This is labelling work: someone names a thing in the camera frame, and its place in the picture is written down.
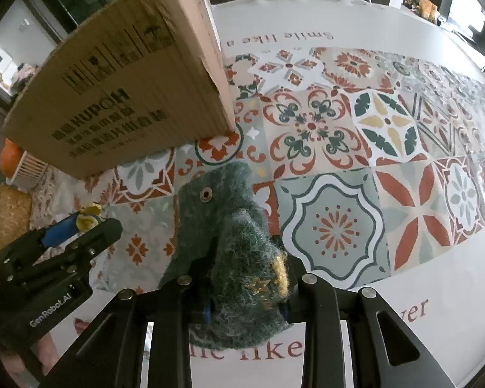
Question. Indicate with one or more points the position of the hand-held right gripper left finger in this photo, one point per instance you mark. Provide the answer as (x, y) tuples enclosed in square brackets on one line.
[(186, 291)]

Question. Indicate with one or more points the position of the white woven basket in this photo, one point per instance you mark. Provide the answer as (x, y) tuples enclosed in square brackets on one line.
[(30, 167)]

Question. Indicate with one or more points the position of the orange fruit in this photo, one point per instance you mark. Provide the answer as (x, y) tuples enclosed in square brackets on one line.
[(10, 155)]

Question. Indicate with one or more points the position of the wicker tissue box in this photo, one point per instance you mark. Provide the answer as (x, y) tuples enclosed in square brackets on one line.
[(12, 214)]

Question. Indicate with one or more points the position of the small yellow green item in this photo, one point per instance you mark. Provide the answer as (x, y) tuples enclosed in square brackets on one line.
[(87, 215)]

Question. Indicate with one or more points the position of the white patterned tablecloth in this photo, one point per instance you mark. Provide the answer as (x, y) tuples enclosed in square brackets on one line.
[(388, 270)]

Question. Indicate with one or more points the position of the plush toys on rack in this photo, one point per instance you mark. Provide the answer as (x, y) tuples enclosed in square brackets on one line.
[(24, 74)]

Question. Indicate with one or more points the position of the green felt glove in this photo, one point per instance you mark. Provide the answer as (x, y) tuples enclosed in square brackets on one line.
[(230, 242)]

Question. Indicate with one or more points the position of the brown cardboard box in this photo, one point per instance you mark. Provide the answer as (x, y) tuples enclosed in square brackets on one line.
[(117, 81)]

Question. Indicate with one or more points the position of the orange paper bag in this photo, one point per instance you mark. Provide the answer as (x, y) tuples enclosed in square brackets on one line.
[(427, 8)]

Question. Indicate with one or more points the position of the white light switch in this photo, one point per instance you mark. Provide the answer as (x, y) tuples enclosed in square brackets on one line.
[(24, 26)]

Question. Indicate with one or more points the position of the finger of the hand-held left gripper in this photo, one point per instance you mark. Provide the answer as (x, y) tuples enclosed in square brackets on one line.
[(60, 231), (101, 236)]

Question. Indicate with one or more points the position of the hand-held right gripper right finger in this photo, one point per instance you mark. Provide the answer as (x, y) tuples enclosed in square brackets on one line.
[(299, 295)]

